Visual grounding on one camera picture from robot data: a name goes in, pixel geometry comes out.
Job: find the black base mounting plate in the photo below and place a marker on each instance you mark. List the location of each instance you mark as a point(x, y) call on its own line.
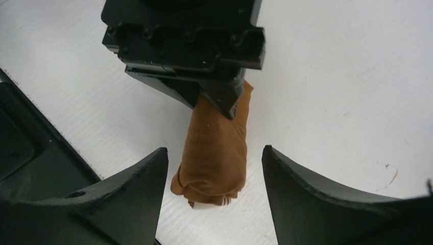
point(37, 162)

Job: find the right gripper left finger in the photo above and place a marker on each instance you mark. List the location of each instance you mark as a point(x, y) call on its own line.
point(122, 209)

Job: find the brown underwear beige waistband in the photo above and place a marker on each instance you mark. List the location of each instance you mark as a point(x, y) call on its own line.
point(213, 167)

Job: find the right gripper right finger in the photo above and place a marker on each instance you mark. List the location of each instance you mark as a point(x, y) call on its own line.
point(309, 208)

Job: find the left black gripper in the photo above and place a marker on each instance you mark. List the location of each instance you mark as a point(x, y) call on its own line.
point(211, 40)

